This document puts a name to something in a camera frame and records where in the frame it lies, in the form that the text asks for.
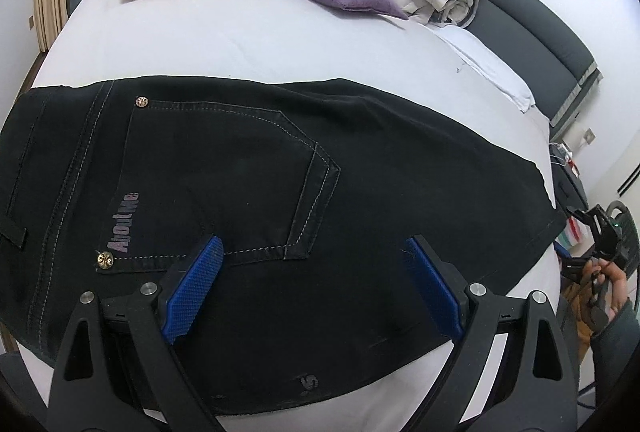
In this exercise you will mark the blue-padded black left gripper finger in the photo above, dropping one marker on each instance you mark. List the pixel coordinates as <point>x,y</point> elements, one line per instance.
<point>155,314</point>

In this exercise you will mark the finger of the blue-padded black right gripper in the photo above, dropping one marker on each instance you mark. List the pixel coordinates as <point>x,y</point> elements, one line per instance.
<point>509,368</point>

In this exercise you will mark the black denim pants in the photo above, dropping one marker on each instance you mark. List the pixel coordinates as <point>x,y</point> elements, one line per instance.
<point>313,189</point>

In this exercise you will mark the dark sleeved right forearm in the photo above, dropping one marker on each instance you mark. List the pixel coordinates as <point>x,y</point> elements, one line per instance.
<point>612,349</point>

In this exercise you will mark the person's right hand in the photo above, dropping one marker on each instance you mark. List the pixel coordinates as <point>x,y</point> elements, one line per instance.
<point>602,272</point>

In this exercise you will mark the dark bedside table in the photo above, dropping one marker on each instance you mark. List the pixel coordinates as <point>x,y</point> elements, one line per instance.
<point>568,189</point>

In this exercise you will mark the dark grey upholstered headboard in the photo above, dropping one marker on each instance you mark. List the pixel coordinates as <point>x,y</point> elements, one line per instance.
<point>544,51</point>

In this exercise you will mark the white pillow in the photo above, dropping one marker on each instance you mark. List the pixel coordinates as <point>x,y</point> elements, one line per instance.
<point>487,64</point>

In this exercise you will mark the white bed sheet mattress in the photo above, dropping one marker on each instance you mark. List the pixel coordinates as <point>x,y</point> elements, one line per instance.
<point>281,41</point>

